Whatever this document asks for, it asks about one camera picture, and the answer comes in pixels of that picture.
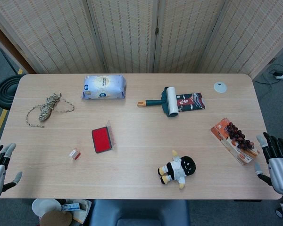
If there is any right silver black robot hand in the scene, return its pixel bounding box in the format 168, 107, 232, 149
254, 131, 283, 196

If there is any white paper label tag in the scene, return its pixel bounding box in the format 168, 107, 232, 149
68, 148, 82, 161

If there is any white round plate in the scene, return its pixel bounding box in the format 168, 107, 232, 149
32, 198, 62, 218

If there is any dark red grape bunch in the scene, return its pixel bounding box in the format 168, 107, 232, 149
225, 122, 255, 151

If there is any brown cork round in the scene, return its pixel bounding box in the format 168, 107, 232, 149
40, 210, 73, 226

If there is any orange carton box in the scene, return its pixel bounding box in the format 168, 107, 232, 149
210, 118, 260, 165

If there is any small blue white box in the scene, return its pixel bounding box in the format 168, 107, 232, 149
61, 202, 81, 212

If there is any black round stool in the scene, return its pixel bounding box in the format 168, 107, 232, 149
0, 74, 23, 110

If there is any black white plush doll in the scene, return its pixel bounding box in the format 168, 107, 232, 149
158, 150, 197, 190

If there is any red ink pad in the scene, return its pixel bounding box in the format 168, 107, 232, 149
92, 120, 117, 154

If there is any dark patterned pouch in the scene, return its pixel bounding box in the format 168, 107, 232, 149
175, 92, 206, 113

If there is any blue white tissue pack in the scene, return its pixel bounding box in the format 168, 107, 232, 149
81, 74, 127, 100

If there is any woven folding screen panel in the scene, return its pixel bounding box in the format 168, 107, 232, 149
86, 0, 160, 73
153, 0, 227, 73
199, 0, 283, 80
0, 0, 108, 74

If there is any dark blue chair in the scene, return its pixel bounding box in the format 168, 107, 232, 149
88, 199, 191, 226

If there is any green lint roller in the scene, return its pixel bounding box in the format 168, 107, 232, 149
137, 86, 180, 118

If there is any coiled speckled rope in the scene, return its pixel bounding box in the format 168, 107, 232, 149
26, 93, 75, 128

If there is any black plug with cable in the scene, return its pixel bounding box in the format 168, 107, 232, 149
253, 64, 283, 85

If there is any white round cable grommet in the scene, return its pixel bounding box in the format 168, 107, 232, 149
213, 81, 228, 94

